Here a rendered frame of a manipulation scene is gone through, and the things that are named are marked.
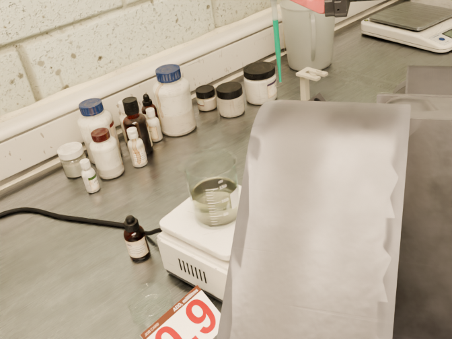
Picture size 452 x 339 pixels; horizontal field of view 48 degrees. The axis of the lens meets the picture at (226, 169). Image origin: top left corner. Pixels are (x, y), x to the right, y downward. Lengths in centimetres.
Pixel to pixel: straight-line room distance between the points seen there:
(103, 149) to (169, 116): 17
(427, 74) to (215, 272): 33
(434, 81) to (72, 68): 76
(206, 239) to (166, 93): 42
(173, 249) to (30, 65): 50
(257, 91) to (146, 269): 50
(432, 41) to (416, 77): 89
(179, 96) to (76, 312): 46
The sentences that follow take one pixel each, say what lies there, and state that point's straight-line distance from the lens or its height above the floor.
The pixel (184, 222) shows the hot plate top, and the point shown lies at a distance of 64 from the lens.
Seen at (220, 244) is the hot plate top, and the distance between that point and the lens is 60.
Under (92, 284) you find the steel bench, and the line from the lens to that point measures 73.
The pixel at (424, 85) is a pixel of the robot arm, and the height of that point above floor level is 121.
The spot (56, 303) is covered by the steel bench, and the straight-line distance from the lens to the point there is 72.
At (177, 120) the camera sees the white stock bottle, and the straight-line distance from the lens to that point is 99.
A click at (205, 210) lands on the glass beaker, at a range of 60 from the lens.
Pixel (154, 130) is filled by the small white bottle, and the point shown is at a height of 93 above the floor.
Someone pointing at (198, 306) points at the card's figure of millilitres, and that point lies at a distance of 61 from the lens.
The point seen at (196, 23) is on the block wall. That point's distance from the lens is 117.
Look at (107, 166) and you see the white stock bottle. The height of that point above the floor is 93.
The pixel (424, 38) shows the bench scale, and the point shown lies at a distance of 131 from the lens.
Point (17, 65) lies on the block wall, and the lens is 99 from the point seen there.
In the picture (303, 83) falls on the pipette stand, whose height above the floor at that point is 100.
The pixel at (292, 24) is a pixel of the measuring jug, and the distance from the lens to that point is 118.
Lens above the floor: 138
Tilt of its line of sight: 33 degrees down
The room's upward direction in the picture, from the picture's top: 8 degrees counter-clockwise
